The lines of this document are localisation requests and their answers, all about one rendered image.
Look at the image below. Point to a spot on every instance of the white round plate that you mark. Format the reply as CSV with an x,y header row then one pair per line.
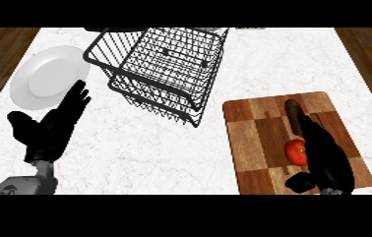
x,y
46,77

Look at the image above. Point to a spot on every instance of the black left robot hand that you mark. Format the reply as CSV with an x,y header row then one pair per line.
x,y
54,129

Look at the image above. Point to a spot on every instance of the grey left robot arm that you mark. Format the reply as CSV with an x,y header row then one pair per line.
x,y
35,180

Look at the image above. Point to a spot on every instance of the red tomato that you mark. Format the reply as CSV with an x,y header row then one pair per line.
x,y
296,152

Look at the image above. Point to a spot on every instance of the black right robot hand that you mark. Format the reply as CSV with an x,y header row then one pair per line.
x,y
327,159

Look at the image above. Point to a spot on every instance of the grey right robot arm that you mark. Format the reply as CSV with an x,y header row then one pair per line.
x,y
331,191

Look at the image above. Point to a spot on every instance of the wooden cutting board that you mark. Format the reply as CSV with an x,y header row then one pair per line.
x,y
257,139

